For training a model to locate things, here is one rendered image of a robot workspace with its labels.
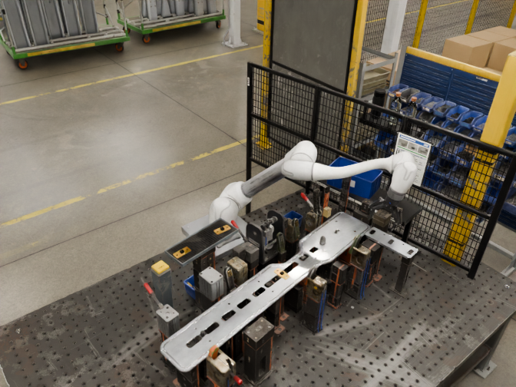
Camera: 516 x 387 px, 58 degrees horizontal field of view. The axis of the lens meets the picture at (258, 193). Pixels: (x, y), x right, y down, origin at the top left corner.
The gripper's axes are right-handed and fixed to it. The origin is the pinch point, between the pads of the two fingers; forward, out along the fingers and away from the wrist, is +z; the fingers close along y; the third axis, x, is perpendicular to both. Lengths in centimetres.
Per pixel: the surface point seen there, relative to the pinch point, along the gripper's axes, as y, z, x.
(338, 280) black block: 2.3, 18.5, 37.8
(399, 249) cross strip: -15.9, 3.9, 6.4
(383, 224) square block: -1.2, 4.0, -6.5
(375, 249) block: -4.8, 8.4, 11.6
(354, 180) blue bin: 27.9, -1.7, -23.7
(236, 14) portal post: 440, 115, -505
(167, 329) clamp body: 49, 22, 118
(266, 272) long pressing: 33, 16, 63
